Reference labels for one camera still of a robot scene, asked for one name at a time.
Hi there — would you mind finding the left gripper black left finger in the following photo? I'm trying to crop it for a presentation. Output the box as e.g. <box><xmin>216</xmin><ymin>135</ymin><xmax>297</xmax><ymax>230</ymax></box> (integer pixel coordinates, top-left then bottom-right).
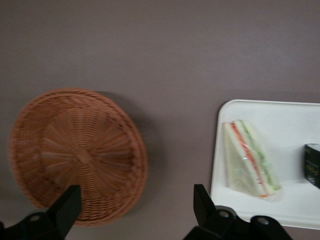
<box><xmin>0</xmin><ymin>184</ymin><xmax>83</xmax><ymax>240</ymax></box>

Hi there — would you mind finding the beige plastic tray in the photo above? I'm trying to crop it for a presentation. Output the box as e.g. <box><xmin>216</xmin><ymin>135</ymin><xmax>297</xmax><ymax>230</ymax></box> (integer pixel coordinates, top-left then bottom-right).
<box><xmin>209</xmin><ymin>99</ymin><xmax>320</xmax><ymax>231</ymax></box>

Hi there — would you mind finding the round brown wicker basket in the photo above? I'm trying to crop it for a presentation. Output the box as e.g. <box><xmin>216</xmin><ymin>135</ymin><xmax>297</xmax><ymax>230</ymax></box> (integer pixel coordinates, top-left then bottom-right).
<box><xmin>8</xmin><ymin>87</ymin><xmax>149</xmax><ymax>227</ymax></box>

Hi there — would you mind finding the small black box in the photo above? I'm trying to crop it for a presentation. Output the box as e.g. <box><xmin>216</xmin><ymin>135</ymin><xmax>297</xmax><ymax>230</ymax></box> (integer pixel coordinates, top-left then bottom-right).
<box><xmin>303</xmin><ymin>143</ymin><xmax>320</xmax><ymax>190</ymax></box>

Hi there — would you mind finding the triangle sandwich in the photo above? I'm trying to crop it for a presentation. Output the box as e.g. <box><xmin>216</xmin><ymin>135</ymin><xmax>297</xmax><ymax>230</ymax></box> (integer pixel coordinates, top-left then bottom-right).
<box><xmin>222</xmin><ymin>119</ymin><xmax>284</xmax><ymax>202</ymax></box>

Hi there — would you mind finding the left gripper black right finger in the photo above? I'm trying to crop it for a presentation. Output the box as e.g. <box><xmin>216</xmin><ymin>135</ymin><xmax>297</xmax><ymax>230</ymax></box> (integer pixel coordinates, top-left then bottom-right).
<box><xmin>183</xmin><ymin>184</ymin><xmax>251</xmax><ymax>240</ymax></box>

